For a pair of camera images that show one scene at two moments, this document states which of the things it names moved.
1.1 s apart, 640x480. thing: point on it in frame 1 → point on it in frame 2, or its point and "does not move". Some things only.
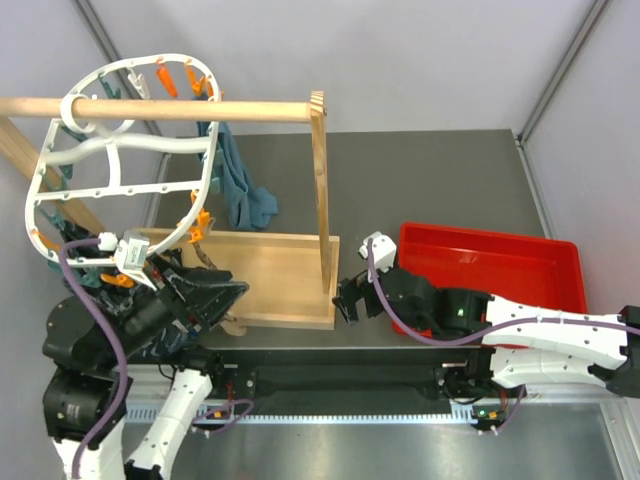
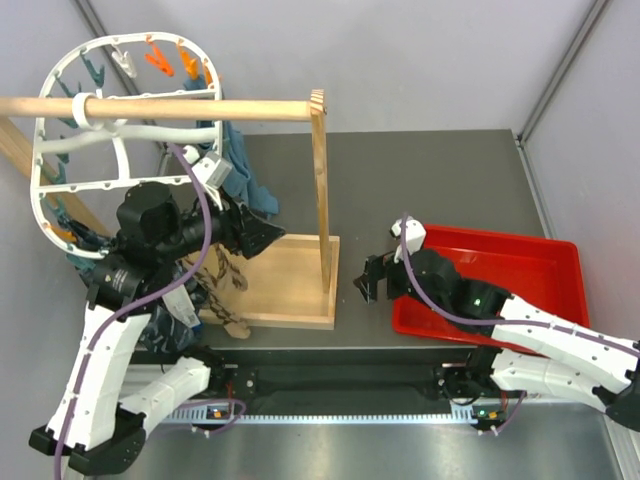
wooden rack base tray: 282,273 does not move
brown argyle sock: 231,325 does not move
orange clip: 49,243 → 64,235
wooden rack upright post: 317,110 does not move
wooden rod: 160,110 does not move
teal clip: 56,219 → 59,205
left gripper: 209,292 → 243,232
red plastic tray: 537,271 does not move
